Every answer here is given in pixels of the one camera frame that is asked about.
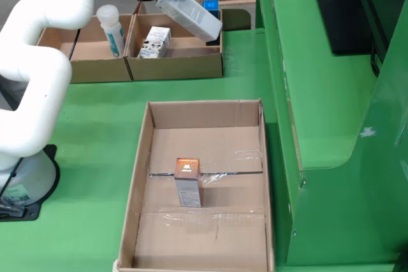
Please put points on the white box with dark print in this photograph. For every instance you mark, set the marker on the white box with dark print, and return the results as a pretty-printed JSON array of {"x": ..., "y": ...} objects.
[{"x": 154, "y": 42}]

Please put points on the copper topped carton box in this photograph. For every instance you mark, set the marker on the copper topped carton box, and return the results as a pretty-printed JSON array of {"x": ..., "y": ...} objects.
[{"x": 188, "y": 189}]

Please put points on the large shallow cardboard tray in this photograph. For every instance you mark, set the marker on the large shallow cardboard tray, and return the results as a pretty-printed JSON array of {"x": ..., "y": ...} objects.
[{"x": 197, "y": 240}]

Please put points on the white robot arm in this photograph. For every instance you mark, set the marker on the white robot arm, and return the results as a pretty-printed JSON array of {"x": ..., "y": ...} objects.
[{"x": 35, "y": 61}]

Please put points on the tall white carton box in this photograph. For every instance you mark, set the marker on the tall white carton box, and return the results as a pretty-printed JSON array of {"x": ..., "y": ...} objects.
[{"x": 191, "y": 17}]

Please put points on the dark blue carton box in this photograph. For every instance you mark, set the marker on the dark blue carton box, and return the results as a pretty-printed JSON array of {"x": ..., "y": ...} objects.
[{"x": 210, "y": 5}]

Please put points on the green metal cabinet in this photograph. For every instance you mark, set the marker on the green metal cabinet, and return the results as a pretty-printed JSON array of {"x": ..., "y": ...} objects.
[{"x": 318, "y": 93}]

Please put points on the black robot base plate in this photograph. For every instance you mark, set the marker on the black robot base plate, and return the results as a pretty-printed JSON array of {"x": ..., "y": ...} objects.
[{"x": 32, "y": 213}]

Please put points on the white plastic bottle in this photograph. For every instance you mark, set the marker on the white plastic bottle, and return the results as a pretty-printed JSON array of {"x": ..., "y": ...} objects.
[{"x": 113, "y": 36}]

